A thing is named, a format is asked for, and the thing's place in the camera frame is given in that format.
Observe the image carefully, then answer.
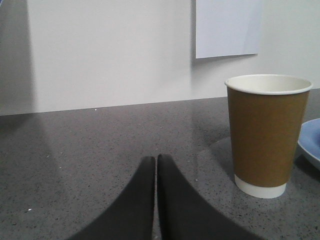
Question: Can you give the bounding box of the brown paper cup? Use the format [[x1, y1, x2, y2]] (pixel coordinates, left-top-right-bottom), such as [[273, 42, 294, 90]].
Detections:
[[225, 74, 313, 199]]

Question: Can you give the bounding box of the light blue plate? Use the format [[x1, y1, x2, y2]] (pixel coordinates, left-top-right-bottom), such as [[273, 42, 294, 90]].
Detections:
[[298, 118, 320, 170]]

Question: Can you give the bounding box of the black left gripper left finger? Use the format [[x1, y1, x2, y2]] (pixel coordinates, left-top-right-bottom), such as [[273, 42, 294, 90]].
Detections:
[[70, 156, 156, 240]]

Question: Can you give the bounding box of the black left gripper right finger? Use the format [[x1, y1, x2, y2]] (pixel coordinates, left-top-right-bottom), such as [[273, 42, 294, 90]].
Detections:
[[157, 154, 260, 240]]

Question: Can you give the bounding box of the white paper sheet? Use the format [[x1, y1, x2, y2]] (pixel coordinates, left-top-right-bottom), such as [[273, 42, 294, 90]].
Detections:
[[195, 0, 263, 59]]

